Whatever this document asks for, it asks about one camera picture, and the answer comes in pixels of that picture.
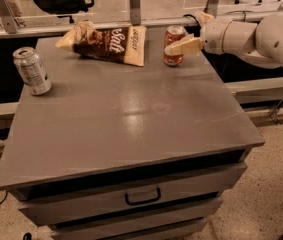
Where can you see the brown salt chip bag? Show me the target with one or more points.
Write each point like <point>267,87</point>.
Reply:
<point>123,45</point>

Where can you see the red coke can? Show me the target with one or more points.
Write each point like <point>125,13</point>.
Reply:
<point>173,33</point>

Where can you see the black drawer handle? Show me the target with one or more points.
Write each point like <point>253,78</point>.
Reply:
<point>137,198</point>

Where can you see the grey drawer cabinet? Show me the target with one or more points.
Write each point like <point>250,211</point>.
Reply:
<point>108,129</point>

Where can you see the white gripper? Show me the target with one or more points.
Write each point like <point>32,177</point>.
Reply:
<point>214,34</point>

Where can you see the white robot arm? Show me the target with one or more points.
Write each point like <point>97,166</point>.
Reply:
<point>259,44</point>

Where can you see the silver green soda can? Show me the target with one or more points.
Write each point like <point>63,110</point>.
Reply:
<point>32,71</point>

